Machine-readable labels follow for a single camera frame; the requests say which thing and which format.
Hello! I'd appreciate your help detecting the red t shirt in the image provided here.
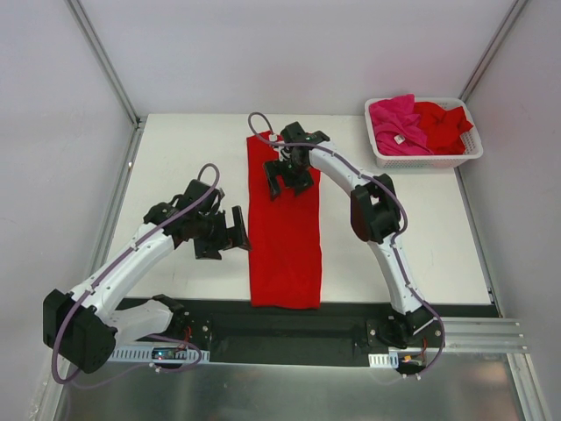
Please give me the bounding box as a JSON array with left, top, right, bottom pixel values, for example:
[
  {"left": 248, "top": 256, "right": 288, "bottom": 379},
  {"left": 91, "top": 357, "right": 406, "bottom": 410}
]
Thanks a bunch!
[
  {"left": 414, "top": 102, "right": 473, "bottom": 155},
  {"left": 246, "top": 135, "right": 323, "bottom": 310}
]

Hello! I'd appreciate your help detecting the white perforated plastic basket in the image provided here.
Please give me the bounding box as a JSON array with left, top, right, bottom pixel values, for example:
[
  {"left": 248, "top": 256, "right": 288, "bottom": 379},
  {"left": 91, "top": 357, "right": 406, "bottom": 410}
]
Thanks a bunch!
[{"left": 365, "top": 98, "right": 483, "bottom": 168}]

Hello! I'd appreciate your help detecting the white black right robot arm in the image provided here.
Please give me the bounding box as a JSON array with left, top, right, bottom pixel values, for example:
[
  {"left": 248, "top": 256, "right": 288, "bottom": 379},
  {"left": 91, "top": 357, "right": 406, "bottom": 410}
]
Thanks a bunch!
[{"left": 257, "top": 122, "right": 437, "bottom": 349}]

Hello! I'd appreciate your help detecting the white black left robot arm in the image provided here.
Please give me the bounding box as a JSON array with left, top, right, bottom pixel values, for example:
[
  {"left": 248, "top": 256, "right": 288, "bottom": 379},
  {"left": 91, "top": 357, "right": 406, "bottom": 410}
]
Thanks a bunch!
[{"left": 43, "top": 179, "right": 251, "bottom": 376}]

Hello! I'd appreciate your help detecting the pink t shirt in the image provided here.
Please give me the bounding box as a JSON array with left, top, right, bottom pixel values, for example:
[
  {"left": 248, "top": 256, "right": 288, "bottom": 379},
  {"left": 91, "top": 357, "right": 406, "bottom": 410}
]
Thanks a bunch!
[{"left": 367, "top": 94, "right": 433, "bottom": 156}]

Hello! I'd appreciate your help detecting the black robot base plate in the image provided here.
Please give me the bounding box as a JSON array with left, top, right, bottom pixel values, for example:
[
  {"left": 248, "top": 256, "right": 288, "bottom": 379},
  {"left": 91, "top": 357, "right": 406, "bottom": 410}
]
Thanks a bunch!
[{"left": 169, "top": 299, "right": 397, "bottom": 367}]

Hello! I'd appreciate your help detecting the left white cable duct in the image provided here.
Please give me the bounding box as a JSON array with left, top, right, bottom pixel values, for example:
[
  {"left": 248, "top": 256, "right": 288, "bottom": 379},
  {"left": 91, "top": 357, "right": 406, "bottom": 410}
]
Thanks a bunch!
[{"left": 108, "top": 346, "right": 209, "bottom": 364}]

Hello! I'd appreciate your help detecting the white cable duct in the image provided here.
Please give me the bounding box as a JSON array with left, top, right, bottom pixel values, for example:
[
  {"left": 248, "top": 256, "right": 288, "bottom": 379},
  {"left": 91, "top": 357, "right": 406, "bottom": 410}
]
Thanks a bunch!
[
  {"left": 368, "top": 352, "right": 399, "bottom": 369},
  {"left": 108, "top": 346, "right": 209, "bottom": 364}
]

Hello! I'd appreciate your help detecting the right white cable duct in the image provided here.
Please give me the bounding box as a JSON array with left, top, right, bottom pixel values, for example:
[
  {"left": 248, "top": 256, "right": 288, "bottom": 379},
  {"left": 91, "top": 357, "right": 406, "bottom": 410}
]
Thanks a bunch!
[{"left": 368, "top": 352, "right": 399, "bottom": 369}]

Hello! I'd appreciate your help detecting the left aluminium frame post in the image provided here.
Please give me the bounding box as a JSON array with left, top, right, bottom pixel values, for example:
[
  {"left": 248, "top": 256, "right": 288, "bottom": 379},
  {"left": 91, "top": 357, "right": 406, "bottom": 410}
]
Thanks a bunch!
[{"left": 64, "top": 0, "right": 141, "bottom": 126}]

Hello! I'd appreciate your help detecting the aluminium frame post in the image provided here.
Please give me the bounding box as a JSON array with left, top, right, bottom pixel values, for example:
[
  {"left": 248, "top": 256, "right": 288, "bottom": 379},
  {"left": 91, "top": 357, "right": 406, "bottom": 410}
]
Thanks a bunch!
[
  {"left": 64, "top": 0, "right": 141, "bottom": 126},
  {"left": 459, "top": 0, "right": 530, "bottom": 103}
]

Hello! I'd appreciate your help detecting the right aluminium frame post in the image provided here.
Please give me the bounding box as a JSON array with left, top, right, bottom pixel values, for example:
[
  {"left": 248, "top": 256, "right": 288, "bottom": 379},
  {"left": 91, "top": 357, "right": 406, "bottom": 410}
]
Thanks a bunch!
[{"left": 459, "top": 0, "right": 530, "bottom": 103}]

